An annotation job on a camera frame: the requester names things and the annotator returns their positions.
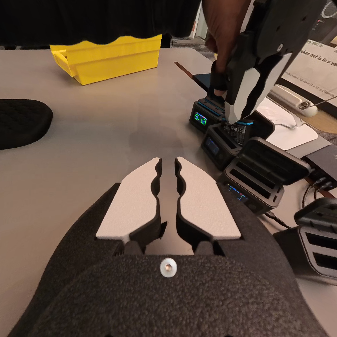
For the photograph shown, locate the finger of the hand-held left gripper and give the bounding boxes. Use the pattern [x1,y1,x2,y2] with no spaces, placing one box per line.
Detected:
[224,68,264,127]
[252,52,293,117]

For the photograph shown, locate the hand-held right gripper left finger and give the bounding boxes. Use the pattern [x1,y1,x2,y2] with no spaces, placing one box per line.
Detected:
[95,157,168,247]

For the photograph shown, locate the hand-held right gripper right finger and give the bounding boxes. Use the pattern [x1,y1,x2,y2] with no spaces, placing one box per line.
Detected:
[176,157,243,248]

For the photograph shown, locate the black camera battery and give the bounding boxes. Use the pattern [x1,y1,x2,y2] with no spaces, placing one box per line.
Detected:
[196,102,224,114]
[228,119,257,147]

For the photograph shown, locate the black battery charging case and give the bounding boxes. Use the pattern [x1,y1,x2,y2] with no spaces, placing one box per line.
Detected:
[274,199,337,279]
[218,138,311,215]
[201,111,275,170]
[190,97,227,133]

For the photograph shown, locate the person's left forearm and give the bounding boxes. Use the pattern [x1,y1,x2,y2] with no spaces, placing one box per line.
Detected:
[0,0,203,49]

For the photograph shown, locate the person's left hand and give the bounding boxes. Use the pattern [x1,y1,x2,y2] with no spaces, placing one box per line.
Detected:
[203,0,253,69]

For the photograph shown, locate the dark flat pad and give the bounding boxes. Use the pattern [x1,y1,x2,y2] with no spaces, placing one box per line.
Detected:
[194,73,216,91]

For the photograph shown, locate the white instruction sheet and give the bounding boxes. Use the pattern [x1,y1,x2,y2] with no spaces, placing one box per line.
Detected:
[282,37,337,106]

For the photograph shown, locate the white stand base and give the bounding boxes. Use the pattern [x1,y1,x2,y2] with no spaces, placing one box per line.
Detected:
[256,98,319,150]

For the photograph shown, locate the black multi-port power hub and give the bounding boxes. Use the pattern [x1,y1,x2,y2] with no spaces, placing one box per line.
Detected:
[300,145,337,182]

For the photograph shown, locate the yellow plastic bin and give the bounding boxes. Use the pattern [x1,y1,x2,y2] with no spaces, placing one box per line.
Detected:
[50,34,162,86]

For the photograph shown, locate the black quilted pad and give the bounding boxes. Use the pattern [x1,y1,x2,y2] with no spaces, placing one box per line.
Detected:
[0,99,54,150]

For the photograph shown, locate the black charging cable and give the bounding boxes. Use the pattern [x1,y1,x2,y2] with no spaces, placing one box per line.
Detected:
[263,211,293,230]
[301,179,329,211]

